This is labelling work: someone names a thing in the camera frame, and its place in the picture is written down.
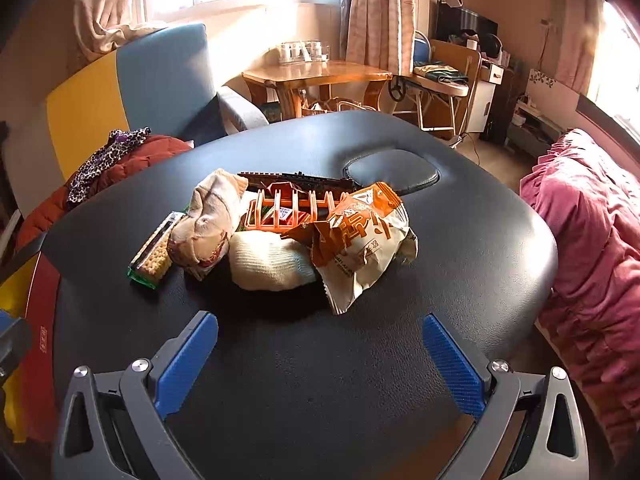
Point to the black monitor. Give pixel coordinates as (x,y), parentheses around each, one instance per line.
(465,22)

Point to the blue yellow armchair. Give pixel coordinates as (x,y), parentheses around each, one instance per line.
(165,75)

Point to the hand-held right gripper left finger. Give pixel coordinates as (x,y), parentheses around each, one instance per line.
(185,360)

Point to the pink blanket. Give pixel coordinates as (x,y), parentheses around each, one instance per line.
(590,240)

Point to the green cracker packet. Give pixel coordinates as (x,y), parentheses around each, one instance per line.
(152,257)

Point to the white knit sock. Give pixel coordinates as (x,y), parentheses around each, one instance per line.
(270,262)

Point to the beige curtain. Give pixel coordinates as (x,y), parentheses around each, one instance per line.
(115,0)

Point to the brown black toothed strip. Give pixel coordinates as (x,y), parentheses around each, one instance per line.
(310,178)

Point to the leopard print cloth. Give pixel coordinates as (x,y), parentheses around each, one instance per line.
(105,160)

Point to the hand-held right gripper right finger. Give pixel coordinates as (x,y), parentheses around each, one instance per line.
(452,365)

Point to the floral print board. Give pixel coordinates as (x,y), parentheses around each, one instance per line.
(552,90)

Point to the pink checked curtain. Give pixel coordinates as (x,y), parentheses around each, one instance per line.
(380,10)

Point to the red foil candy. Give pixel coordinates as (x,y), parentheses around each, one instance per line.
(280,191)

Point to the black round headrest cushion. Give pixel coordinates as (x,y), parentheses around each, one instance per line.
(392,170)

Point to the orange white snack bag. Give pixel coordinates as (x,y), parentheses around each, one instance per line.
(360,250)

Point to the white cabinet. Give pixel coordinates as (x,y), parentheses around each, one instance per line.
(485,95)

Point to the orange plastic basket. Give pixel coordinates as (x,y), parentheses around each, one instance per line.
(260,227)

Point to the red box with gold inside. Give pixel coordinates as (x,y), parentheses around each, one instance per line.
(45,335)

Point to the red padded jacket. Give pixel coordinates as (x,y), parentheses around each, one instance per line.
(150,157)

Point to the wooden table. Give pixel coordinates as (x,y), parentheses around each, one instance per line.
(320,72)

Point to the wooden folding chair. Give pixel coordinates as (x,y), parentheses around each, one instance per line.
(445,60)

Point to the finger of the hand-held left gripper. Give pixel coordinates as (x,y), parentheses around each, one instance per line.
(15,345)

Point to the red candy with white label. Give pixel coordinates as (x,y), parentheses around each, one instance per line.
(282,215)

